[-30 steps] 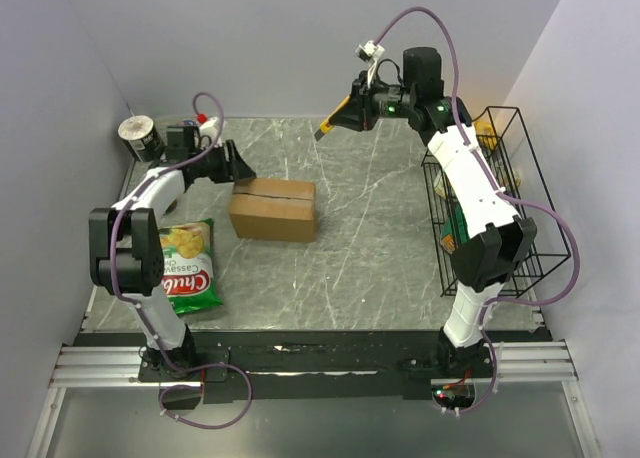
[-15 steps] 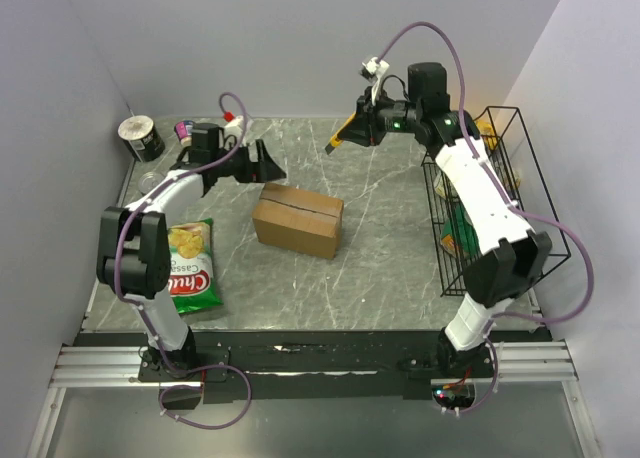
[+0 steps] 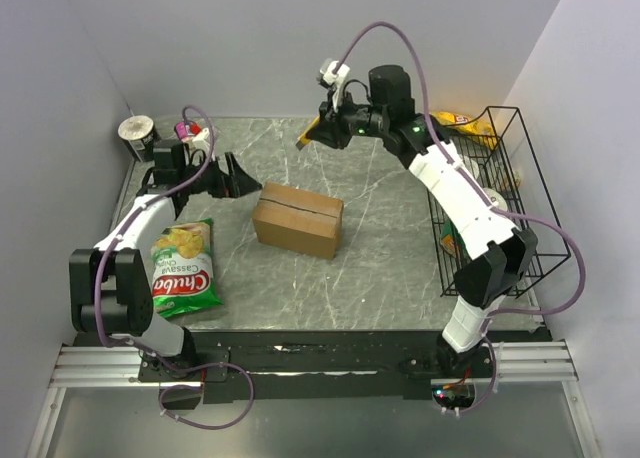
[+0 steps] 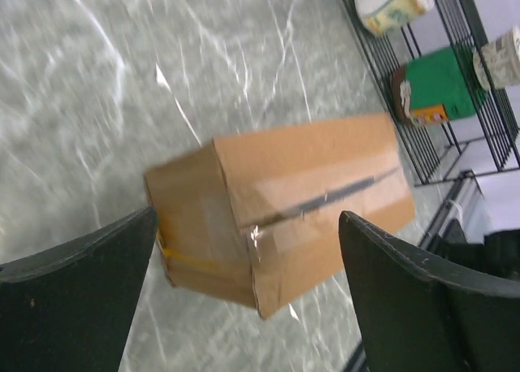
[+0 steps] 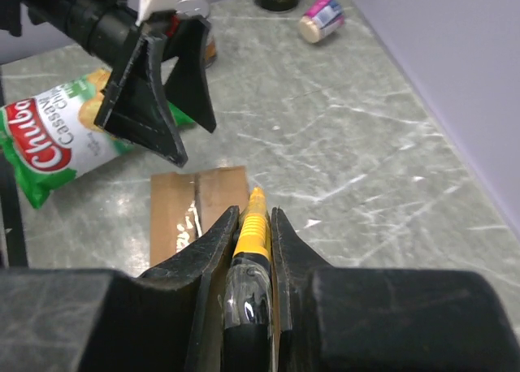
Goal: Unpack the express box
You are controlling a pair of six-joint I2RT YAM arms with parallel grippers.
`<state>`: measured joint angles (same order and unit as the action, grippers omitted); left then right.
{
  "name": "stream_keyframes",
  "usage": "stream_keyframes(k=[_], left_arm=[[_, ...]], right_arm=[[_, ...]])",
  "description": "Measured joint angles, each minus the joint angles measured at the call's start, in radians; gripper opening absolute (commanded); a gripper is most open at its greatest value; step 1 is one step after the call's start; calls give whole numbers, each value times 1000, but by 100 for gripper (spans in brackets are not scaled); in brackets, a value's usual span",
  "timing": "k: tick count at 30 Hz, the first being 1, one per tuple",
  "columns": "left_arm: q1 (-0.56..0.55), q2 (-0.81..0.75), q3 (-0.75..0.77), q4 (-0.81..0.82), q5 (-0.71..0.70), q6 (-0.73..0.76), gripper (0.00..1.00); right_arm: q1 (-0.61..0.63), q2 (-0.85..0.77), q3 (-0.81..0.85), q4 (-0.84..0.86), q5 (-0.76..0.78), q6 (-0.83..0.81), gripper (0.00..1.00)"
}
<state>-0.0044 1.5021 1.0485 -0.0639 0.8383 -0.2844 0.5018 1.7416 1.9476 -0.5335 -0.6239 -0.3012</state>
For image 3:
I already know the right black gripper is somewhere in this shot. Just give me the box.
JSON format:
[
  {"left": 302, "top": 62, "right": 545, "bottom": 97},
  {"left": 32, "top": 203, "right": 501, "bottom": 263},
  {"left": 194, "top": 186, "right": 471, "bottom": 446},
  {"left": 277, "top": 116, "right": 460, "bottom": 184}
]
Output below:
[{"left": 304, "top": 89, "right": 387, "bottom": 151}]

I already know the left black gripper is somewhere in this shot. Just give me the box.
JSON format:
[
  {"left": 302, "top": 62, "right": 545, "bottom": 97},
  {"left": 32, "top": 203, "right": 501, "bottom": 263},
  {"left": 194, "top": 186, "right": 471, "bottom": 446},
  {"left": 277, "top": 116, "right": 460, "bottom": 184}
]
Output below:
[{"left": 178, "top": 152, "right": 261, "bottom": 199}]

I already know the yellow utility knife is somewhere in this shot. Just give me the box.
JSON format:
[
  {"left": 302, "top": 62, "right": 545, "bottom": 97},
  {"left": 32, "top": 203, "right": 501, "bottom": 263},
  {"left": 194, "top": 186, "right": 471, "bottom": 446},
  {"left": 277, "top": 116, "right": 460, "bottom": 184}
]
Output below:
[{"left": 295, "top": 116, "right": 321, "bottom": 151}]

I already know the brown cardboard express box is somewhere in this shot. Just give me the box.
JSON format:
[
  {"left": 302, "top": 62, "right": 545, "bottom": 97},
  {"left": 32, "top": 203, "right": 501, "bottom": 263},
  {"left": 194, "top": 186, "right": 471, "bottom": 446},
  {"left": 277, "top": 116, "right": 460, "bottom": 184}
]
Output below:
[{"left": 252, "top": 182, "right": 344, "bottom": 260}]

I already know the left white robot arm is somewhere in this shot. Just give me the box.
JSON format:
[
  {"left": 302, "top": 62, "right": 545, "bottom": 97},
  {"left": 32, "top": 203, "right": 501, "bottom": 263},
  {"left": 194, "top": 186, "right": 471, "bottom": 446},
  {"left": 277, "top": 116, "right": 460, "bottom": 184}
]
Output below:
[{"left": 69, "top": 139, "right": 262, "bottom": 380}]

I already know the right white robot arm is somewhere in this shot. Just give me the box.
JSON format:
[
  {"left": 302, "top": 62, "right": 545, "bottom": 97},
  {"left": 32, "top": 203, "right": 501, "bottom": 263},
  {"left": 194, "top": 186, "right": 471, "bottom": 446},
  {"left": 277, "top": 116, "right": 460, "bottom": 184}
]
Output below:
[{"left": 298, "top": 60, "right": 538, "bottom": 377}]

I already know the purple yogurt cup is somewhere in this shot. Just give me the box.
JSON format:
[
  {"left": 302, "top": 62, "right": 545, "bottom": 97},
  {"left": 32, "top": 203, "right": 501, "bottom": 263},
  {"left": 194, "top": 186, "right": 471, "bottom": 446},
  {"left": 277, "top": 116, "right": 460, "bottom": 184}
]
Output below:
[{"left": 174, "top": 121, "right": 201, "bottom": 142}]

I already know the green Chuba chips bag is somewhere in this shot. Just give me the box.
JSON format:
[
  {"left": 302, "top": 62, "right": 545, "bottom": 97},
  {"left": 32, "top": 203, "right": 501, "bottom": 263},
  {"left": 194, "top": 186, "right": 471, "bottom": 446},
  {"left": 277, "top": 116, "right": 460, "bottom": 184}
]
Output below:
[{"left": 151, "top": 218, "right": 222, "bottom": 319}]

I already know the black cylindrical snack can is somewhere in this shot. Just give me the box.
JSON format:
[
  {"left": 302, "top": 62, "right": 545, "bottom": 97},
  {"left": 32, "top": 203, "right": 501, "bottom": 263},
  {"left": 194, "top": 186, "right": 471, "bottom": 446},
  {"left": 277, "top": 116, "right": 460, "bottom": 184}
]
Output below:
[{"left": 117, "top": 115, "right": 160, "bottom": 162}]

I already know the yellow chips bag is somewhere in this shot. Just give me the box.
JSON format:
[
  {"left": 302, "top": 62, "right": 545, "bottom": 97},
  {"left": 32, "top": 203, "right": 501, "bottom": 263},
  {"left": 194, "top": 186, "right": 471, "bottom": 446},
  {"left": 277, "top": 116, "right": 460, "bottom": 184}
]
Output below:
[{"left": 431, "top": 111, "right": 498, "bottom": 150}]

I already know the green packet in rack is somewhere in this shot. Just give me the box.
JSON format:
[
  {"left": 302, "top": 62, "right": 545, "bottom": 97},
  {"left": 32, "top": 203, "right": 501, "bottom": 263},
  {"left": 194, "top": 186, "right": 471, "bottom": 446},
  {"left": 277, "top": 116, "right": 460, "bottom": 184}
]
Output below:
[{"left": 440, "top": 218, "right": 466, "bottom": 258}]

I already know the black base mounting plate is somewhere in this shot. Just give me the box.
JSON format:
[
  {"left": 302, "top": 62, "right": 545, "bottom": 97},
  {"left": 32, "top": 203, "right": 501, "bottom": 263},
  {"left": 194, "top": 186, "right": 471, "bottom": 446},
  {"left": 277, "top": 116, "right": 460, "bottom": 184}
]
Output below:
[{"left": 137, "top": 330, "right": 551, "bottom": 405}]

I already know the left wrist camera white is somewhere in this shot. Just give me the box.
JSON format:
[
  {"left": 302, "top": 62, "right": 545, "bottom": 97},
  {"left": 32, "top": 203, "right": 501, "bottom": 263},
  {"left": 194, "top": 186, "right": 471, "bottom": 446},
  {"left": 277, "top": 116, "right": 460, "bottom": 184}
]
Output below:
[{"left": 186, "top": 123, "right": 211, "bottom": 154}]

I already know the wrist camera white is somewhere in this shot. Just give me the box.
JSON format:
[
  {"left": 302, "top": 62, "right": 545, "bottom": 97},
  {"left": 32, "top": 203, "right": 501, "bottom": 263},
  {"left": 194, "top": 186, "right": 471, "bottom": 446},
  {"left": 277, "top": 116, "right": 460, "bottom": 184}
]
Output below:
[
  {"left": 317, "top": 58, "right": 350, "bottom": 90},
  {"left": 186, "top": 123, "right": 211, "bottom": 154}
]

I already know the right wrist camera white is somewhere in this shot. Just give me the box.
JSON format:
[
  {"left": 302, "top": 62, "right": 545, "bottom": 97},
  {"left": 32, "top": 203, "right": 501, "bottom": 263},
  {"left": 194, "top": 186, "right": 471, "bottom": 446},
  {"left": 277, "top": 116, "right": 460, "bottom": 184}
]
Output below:
[{"left": 317, "top": 58, "right": 350, "bottom": 90}]

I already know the black wire rack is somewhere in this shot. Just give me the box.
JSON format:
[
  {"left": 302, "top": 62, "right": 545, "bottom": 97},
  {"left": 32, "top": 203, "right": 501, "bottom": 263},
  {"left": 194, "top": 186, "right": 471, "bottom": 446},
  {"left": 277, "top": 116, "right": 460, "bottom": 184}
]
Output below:
[{"left": 420, "top": 105, "right": 572, "bottom": 298}]

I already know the aluminium rail frame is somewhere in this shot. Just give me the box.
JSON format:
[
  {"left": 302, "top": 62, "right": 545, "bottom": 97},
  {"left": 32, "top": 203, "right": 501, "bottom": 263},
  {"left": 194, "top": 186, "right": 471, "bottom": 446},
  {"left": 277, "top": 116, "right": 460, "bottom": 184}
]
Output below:
[{"left": 49, "top": 342, "right": 578, "bottom": 389}]

